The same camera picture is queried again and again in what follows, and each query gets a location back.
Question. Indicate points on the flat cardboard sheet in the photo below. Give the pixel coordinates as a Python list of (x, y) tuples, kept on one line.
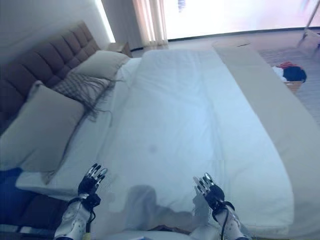
[(232, 43)]

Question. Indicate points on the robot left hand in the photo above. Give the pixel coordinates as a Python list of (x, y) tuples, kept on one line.
[(87, 186)]

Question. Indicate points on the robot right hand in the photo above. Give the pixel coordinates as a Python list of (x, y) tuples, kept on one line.
[(215, 196)]

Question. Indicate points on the large beige pillow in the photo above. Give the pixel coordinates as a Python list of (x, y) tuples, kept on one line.
[(42, 125)]

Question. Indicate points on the grey striped rug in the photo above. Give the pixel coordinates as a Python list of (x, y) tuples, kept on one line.
[(312, 100)]

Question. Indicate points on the white duvet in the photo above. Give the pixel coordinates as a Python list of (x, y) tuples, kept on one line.
[(187, 112)]

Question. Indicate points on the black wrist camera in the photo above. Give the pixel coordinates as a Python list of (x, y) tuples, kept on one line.
[(91, 200), (221, 207)]

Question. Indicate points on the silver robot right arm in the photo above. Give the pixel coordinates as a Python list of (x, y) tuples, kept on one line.
[(233, 225)]

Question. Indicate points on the white garment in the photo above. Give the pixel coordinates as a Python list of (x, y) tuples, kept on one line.
[(277, 72)]

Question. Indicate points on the black garment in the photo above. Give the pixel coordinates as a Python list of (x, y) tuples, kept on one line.
[(295, 73)]

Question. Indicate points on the brown tufted headboard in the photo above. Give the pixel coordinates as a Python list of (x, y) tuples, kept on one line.
[(37, 62)]

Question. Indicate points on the patterned fringed cushion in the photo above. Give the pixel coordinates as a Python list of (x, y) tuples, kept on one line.
[(72, 85)]

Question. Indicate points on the wooden nightstand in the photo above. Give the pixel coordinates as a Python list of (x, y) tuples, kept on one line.
[(117, 47)]

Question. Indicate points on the red garment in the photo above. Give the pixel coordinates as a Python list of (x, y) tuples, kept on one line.
[(286, 64)]

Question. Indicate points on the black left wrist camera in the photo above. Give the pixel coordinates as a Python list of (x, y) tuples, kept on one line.
[(91, 200)]

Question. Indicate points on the white bed sheet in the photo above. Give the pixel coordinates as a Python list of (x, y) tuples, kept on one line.
[(82, 155)]

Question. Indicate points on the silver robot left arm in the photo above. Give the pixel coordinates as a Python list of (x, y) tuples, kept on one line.
[(72, 220)]

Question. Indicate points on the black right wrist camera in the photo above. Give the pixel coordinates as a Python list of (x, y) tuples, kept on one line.
[(221, 207)]

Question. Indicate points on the white pillow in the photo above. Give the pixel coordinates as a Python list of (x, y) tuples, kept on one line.
[(36, 86)]

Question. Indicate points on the metal rolling rack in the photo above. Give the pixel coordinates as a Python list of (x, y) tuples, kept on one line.
[(310, 37)]

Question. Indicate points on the beige curtain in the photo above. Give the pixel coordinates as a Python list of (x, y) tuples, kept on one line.
[(150, 22)]

